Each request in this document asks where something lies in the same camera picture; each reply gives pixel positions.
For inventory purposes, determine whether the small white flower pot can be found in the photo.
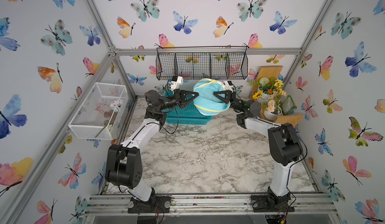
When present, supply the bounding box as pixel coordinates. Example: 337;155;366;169
263;89;286;122

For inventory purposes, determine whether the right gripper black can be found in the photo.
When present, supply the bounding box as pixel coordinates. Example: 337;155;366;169
211;94;249;115

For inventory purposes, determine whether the white mesh wall box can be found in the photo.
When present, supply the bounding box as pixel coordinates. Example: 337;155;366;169
68;82;128;140

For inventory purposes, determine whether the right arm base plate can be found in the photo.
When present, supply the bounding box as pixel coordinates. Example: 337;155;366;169
251;194;295;213

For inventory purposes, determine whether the teal mesh laundry bag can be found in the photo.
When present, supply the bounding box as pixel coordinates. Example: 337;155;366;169
193;78;232;116

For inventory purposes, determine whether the green framed small sign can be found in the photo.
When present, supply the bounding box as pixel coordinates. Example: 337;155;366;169
281;95;297;116

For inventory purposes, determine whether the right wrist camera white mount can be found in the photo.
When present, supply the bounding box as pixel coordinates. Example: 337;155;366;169
223;81;236;92

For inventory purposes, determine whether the wooden shelf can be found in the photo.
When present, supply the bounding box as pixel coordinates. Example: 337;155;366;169
251;66;303;127

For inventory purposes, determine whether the black wire wall basket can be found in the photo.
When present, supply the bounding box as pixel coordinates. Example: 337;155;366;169
155;47;249;80

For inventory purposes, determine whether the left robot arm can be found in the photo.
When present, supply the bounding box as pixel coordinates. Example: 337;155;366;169
105;89;199;203

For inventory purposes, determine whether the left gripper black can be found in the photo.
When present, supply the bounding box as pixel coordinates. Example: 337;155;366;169
158;92;197;114

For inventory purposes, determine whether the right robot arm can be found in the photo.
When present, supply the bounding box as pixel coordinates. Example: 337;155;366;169
214;90;303;204

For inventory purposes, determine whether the yellow sunflower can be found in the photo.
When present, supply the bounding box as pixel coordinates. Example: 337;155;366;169
252;91;263;100

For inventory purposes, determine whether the teal plastic basket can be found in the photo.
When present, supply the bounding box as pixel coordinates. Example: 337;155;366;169
163;103;213;125

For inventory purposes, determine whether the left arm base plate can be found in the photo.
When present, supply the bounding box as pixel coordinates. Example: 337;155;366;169
127;195;171;214

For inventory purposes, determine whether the aluminium front rail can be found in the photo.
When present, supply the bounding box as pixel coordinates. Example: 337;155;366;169
85;193;337;216

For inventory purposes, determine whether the large white flower pot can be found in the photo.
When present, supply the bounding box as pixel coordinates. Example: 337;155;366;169
249;77;284;103

